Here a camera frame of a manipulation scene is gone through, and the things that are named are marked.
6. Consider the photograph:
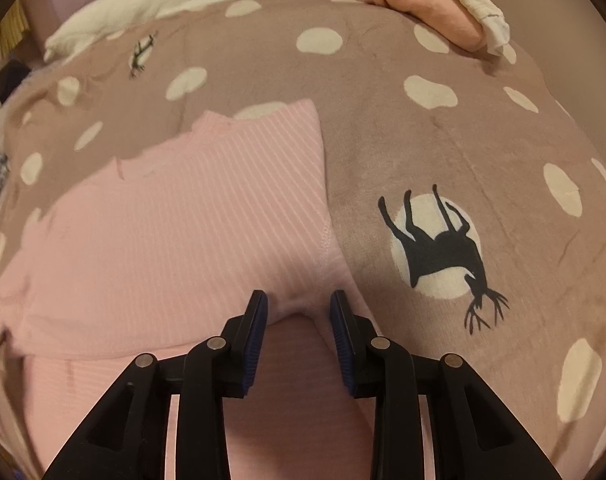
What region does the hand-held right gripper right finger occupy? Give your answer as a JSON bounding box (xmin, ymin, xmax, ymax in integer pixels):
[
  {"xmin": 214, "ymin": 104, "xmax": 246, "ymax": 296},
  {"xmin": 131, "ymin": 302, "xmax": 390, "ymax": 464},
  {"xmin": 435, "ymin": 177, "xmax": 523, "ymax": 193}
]
[{"xmin": 330, "ymin": 289, "xmax": 564, "ymax": 480}]

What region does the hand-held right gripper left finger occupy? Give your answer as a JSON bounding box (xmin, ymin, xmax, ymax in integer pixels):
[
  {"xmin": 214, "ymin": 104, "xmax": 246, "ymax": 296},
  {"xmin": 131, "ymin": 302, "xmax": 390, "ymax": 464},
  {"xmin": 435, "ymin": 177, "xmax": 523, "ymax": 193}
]
[{"xmin": 43, "ymin": 289, "xmax": 270, "ymax": 480}]

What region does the pink ribbed garment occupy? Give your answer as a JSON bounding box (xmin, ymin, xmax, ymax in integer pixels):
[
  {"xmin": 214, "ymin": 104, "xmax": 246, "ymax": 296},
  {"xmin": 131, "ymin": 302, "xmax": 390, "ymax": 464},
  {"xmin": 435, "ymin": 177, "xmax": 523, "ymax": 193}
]
[{"xmin": 0, "ymin": 99, "xmax": 384, "ymax": 480}]

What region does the brown spotted deer print blanket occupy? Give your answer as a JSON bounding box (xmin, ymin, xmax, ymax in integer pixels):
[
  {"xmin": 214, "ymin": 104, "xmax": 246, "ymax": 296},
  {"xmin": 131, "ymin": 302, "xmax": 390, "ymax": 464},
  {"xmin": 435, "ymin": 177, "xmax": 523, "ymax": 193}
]
[{"xmin": 0, "ymin": 0, "xmax": 606, "ymax": 480}]

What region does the yellow cloth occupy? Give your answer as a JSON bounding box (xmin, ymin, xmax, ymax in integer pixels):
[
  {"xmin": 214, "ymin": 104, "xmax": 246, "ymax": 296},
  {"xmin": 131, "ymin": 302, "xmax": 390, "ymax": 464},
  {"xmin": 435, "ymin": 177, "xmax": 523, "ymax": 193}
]
[{"xmin": 0, "ymin": 7, "xmax": 31, "ymax": 53}]

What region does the folded peach cloth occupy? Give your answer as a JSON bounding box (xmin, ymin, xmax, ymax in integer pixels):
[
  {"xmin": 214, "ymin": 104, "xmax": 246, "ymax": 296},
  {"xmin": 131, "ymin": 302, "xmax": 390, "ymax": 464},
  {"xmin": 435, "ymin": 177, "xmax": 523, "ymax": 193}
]
[{"xmin": 355, "ymin": 0, "xmax": 486, "ymax": 52}]

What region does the white goose plush toy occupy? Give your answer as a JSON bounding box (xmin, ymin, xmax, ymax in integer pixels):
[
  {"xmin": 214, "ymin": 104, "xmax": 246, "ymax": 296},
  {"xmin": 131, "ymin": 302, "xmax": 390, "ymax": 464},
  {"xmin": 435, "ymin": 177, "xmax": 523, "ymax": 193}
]
[{"xmin": 44, "ymin": 0, "xmax": 325, "ymax": 63}]

